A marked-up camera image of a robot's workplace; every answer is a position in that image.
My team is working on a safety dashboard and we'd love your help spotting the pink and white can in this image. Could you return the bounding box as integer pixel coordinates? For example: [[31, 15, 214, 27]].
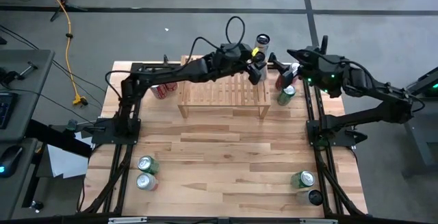
[[136, 172, 159, 192]]

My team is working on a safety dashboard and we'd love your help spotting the black table frame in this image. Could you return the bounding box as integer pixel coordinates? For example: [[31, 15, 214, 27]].
[[80, 61, 184, 215], [302, 62, 369, 216]]

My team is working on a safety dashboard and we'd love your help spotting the black right table frame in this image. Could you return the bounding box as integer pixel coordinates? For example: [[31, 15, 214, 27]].
[[302, 62, 369, 216]]

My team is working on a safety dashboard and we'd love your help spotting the black keyboard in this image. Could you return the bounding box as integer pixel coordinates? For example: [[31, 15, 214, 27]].
[[0, 92, 18, 130]]

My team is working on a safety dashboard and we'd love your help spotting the black diagonal beam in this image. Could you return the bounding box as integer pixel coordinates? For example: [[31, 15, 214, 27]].
[[25, 119, 93, 159]]

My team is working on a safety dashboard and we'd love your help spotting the pale can with dark lid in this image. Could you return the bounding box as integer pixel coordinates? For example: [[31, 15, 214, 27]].
[[296, 188, 324, 207]]

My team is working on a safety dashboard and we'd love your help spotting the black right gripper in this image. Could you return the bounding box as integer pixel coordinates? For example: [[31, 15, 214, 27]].
[[269, 47, 350, 98]]

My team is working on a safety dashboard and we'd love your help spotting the green soda can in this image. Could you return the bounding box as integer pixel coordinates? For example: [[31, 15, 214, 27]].
[[276, 84, 297, 107], [137, 155, 161, 176], [290, 170, 316, 190]]

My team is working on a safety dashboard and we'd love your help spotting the wooden slatted shelf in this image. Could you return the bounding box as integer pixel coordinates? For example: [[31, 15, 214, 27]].
[[177, 55, 272, 120]]

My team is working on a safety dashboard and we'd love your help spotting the black front rail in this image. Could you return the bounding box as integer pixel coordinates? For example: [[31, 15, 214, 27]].
[[0, 212, 438, 224]]

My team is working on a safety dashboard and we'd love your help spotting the black computer mouse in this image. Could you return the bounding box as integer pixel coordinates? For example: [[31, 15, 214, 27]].
[[0, 145, 24, 179]]

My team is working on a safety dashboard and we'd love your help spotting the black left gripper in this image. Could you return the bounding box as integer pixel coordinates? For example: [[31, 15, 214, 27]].
[[218, 42, 270, 86]]

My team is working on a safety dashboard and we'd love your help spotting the black tripod stand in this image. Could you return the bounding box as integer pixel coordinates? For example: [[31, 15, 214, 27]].
[[40, 0, 88, 23]]

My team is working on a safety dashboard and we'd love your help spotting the black clamp tool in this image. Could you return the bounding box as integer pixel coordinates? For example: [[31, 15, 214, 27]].
[[0, 61, 39, 85]]

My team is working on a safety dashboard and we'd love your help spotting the grey desk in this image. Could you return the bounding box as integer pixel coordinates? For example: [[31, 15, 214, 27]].
[[0, 138, 39, 221], [0, 49, 55, 142]]

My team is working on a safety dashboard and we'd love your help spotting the black left table frame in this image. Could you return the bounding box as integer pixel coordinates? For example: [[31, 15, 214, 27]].
[[80, 61, 184, 215]]

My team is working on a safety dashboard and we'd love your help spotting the white paper sheet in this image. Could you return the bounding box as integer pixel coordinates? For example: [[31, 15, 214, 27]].
[[47, 131, 92, 179]]

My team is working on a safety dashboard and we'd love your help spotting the grey metal stand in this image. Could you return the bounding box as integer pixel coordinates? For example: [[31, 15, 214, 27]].
[[400, 66, 438, 179]]

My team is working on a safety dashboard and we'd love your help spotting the yellow extension cable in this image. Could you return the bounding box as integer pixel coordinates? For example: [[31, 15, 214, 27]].
[[36, 0, 89, 107]]

